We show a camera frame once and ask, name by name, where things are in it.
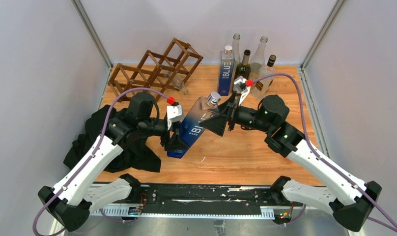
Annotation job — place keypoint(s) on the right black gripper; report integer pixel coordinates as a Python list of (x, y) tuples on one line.
[(217, 124)]

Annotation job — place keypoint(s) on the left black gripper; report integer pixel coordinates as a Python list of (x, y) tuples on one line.
[(176, 143)]

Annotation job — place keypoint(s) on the blue glass bottle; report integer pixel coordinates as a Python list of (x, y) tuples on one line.
[(225, 70), (190, 129)]

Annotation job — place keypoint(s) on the dark green wine bottle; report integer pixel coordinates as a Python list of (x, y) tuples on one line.
[(243, 68)]

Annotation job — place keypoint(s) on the clear bottle dark label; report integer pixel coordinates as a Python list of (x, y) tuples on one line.
[(258, 58), (235, 46)]

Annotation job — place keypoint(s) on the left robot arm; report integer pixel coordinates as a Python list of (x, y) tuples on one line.
[(71, 201)]

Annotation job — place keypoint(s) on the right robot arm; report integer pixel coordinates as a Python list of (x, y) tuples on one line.
[(347, 198)]

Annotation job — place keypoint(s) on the brown wooden wine rack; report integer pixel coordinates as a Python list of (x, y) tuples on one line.
[(155, 70)]

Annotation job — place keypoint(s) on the black cloth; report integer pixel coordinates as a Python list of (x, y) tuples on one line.
[(138, 155)]

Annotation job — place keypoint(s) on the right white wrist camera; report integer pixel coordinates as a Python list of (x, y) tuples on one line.
[(242, 87)]

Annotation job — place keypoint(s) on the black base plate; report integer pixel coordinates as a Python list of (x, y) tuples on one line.
[(207, 199)]

